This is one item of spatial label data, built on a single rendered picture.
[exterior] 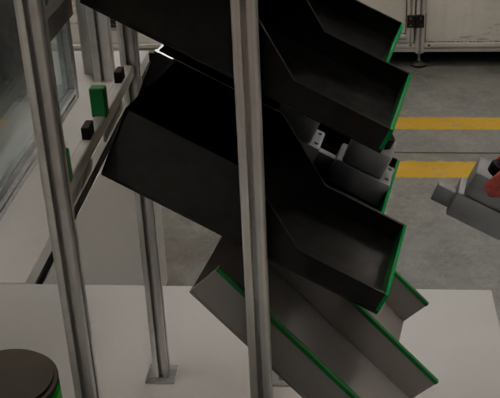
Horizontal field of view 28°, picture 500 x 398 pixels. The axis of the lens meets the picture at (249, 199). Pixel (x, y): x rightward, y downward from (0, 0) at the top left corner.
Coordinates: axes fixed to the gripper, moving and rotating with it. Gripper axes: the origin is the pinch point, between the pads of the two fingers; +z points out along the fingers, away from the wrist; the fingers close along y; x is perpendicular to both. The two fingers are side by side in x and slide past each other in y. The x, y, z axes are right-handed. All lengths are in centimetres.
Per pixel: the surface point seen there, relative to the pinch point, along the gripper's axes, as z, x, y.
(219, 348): 49, 14, -11
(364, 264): 10.5, -3.0, 16.7
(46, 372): 6, -24, 65
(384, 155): 8.3, -8.2, 3.8
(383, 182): 9.8, -5.5, 3.7
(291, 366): 19.7, 1.9, 22.6
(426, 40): 98, 61, -365
